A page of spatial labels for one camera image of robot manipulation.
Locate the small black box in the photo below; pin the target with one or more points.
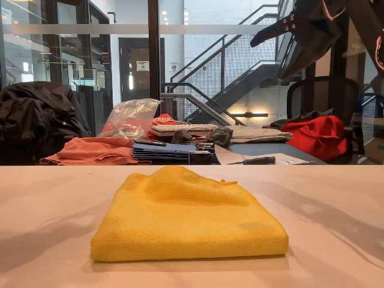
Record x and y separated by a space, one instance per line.
199 157

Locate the beige folded cloth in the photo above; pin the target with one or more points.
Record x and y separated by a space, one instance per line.
258 135

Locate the lined paper sheet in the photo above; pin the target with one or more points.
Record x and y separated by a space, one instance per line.
231 154

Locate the white computer keyboard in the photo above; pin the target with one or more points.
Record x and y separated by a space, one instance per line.
180 129

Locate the black jacket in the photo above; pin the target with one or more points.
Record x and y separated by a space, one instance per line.
30 120

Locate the fixed black gripper finger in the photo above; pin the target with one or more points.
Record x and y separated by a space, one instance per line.
312 48

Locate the red fabric bag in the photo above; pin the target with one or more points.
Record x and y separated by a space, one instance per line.
315 138

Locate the red printed cloth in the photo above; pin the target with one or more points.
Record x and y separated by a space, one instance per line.
163 121

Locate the small clear screw bag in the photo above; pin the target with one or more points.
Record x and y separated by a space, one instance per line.
292 162

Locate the moving black gripper finger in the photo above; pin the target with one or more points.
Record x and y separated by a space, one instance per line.
279 25

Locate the glowing wall lamp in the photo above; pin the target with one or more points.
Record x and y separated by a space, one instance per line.
250 114

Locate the dark olive garment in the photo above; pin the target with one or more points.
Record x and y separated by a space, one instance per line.
300 118

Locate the dark framed door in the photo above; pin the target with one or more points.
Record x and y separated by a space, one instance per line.
141 81

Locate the black office chair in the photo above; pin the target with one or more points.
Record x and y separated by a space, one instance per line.
324 93

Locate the black keypad phone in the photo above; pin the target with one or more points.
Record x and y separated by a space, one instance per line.
205 146
150 143

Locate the clear plastic bag with parts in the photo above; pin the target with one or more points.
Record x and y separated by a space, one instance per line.
129 117

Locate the small red item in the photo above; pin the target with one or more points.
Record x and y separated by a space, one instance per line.
198 139

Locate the black metal staircase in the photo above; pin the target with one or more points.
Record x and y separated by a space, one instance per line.
240 81

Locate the dark crumpled plastic bag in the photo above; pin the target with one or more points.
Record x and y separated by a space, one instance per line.
222 136

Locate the yellow microfiber towel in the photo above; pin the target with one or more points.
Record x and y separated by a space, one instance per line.
186 222

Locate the salmon orange cloth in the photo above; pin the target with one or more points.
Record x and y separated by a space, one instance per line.
90 151

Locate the blue black precision screwdriver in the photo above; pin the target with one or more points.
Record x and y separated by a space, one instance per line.
261 160

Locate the blue folder stack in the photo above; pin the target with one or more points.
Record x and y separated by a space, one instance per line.
162 152

